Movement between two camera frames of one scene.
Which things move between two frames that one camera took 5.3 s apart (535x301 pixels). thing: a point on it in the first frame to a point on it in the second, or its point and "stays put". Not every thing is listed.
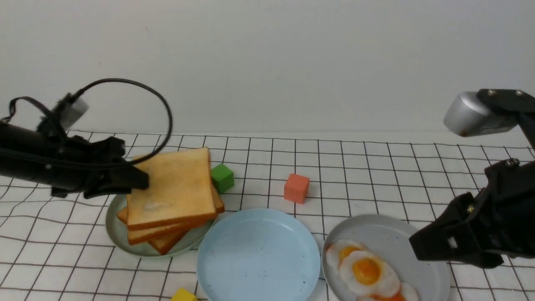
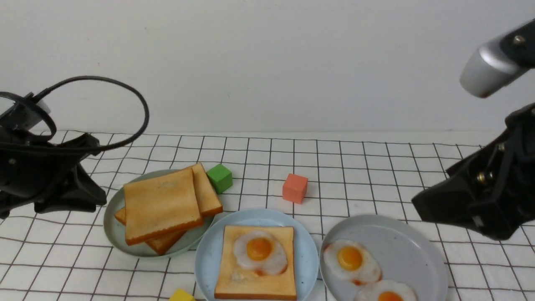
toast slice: (180, 189) to (257, 263)
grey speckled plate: (388, 235) stays put
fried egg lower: (406, 293) stays put
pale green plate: (117, 230) stays put
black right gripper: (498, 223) to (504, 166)
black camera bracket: (512, 102) to (520, 44)
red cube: (296, 188) stays put
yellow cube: (181, 294) stays put
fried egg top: (365, 272) to (259, 251)
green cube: (222, 177) stays put
